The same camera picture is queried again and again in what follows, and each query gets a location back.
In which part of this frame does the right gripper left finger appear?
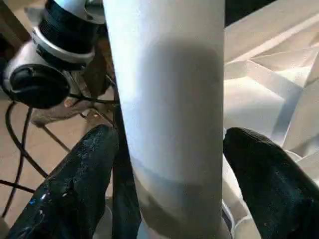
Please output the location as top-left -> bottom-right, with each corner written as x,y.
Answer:
8,124 -> 120,239

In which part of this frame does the white plastic table top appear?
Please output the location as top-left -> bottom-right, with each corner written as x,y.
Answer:
222,0 -> 319,226

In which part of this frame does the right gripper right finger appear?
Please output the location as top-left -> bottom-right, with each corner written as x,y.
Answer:
222,126 -> 319,239

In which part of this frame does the black floor cable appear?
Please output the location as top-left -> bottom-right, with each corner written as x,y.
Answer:
0,94 -> 119,220

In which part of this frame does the white plastic table leg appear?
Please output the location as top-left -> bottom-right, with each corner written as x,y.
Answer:
101,0 -> 227,239

